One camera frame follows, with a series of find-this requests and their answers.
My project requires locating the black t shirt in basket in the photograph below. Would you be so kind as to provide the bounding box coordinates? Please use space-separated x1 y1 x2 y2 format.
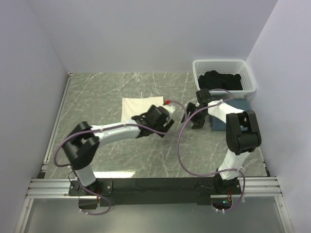
198 70 243 91

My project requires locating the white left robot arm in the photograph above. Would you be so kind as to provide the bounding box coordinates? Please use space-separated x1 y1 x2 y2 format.
61 104 175 187

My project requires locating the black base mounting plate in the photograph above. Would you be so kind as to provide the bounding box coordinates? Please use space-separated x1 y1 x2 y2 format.
69 175 242 211

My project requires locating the cream white t shirt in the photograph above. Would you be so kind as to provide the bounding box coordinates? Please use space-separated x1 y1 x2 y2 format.
121 97 164 121

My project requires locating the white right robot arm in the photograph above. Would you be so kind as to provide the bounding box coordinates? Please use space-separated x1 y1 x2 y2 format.
181 89 261 181

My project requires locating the white plastic laundry basket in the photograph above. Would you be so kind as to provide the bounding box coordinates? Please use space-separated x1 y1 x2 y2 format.
192 59 256 97

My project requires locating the folded blue t shirt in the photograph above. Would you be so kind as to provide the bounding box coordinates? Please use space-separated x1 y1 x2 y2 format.
208 98 251 131

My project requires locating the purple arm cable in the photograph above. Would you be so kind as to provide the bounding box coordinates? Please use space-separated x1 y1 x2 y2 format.
178 89 246 215
53 100 189 216

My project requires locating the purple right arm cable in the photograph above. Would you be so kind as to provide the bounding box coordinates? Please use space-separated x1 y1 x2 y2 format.
178 89 246 215

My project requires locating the aluminium frame rail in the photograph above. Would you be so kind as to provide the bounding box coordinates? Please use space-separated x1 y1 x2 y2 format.
15 177 294 233

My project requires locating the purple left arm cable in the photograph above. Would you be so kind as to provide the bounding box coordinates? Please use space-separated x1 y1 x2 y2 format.
53 100 189 216

